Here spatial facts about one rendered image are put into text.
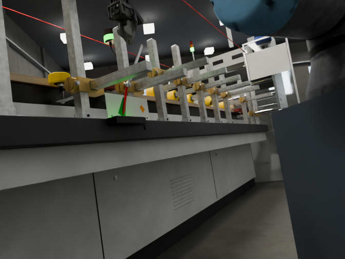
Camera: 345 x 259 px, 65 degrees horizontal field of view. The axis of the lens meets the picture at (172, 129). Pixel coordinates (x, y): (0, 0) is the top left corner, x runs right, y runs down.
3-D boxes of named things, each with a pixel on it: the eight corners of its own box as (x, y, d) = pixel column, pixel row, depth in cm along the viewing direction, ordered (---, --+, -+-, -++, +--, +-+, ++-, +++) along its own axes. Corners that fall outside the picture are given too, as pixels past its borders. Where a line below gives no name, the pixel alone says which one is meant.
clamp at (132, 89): (145, 94, 121) (143, 82, 121) (125, 90, 109) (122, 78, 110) (135, 97, 124) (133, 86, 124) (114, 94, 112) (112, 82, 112)
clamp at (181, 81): (192, 86, 164) (191, 78, 165) (181, 83, 153) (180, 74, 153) (184, 89, 167) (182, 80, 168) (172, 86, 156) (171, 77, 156)
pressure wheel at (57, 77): (74, 104, 109) (71, 76, 110) (73, 99, 101) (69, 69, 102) (52, 106, 106) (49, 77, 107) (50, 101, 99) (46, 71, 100)
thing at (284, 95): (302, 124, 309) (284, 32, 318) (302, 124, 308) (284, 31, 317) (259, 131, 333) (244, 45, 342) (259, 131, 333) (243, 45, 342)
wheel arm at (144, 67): (153, 73, 84) (151, 60, 84) (147, 72, 81) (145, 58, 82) (63, 105, 106) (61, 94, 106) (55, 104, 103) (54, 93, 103)
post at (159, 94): (170, 131, 135) (155, 38, 139) (166, 131, 132) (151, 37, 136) (164, 132, 137) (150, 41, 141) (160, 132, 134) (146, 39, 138)
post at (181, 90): (191, 124, 157) (178, 44, 161) (188, 124, 154) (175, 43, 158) (186, 126, 159) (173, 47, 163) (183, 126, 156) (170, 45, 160)
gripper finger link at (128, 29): (121, 41, 105) (118, 19, 105) (132, 45, 110) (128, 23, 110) (128, 39, 103) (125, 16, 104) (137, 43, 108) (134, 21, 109)
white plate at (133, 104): (150, 120, 121) (147, 98, 121) (109, 119, 98) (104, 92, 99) (149, 121, 121) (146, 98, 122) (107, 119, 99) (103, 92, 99)
